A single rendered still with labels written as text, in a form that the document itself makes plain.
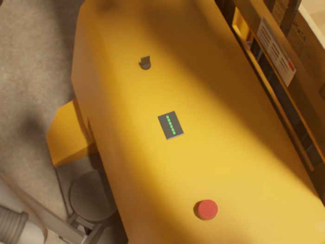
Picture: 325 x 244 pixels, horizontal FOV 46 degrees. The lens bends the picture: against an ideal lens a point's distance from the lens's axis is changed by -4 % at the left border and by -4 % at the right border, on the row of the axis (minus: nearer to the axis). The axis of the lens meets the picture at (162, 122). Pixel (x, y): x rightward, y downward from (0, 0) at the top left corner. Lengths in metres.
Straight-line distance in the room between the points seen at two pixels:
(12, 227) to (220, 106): 0.61
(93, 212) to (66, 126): 0.38
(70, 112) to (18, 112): 0.55
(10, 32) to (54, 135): 0.93
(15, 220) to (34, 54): 1.79
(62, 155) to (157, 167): 0.69
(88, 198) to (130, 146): 0.45
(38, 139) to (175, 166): 1.17
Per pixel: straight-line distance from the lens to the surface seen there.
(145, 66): 0.94
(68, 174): 1.52
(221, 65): 0.96
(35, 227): 0.42
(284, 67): 0.87
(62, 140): 1.51
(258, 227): 0.83
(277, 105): 1.07
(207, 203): 0.79
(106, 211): 1.30
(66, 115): 1.53
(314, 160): 1.27
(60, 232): 1.10
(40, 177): 1.86
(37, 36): 2.24
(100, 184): 1.32
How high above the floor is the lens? 1.69
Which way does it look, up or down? 65 degrees down
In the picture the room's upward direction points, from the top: 2 degrees counter-clockwise
